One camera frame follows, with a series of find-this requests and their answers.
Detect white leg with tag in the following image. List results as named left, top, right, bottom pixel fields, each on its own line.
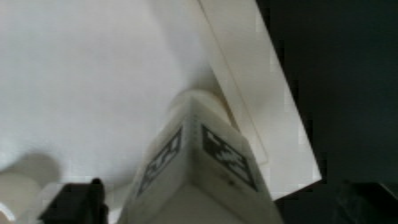
left=116, top=90, right=283, bottom=224

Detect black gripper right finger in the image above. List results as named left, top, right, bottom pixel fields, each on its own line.
left=275, top=180, right=398, bottom=224

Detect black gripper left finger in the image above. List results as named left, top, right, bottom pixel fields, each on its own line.
left=38, top=178, right=108, bottom=224

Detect white square tabletop with sockets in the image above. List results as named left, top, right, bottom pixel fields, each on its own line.
left=0, top=0, right=321, bottom=224

